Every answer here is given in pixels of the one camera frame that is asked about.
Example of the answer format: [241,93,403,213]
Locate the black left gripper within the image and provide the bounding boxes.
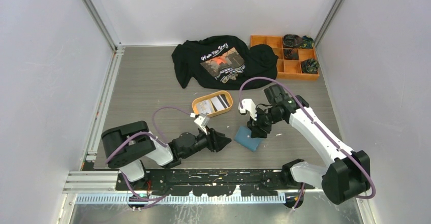
[182,125,231,158]

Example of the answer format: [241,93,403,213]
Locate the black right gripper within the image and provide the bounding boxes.
[247,106,283,138]

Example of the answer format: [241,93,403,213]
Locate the blue leather card holder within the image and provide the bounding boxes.
[234,126,263,152]

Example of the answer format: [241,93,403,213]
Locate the yellow oval tray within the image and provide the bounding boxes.
[192,90,233,117]

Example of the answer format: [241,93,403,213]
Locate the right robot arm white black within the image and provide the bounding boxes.
[238,85,375,204]

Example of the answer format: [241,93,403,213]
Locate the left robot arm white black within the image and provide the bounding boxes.
[101,121,232,190]

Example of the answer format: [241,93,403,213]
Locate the silver vip card in tray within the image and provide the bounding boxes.
[196,100,214,115]

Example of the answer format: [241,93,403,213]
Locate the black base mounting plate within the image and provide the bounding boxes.
[131,169,300,197]

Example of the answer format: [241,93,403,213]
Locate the orange wooden compartment tray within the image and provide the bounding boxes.
[250,35,320,80]

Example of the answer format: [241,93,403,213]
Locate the black printed t-shirt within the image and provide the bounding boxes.
[171,35,279,90]

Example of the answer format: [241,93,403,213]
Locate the dark sock middle compartment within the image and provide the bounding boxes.
[283,48,299,60]

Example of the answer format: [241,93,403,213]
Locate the green patterned sock lower right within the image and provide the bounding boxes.
[300,58,320,74]

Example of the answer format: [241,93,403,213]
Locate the dark rolled sock top left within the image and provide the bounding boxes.
[282,34,303,48]

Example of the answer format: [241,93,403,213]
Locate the green rolled sock top right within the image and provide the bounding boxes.
[300,36,315,49]

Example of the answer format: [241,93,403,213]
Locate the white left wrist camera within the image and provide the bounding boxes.
[194,114,209,135]

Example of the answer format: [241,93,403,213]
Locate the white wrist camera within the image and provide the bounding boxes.
[194,114,209,135]
[238,99,257,121]

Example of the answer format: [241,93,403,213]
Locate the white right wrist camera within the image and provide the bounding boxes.
[238,99,257,121]

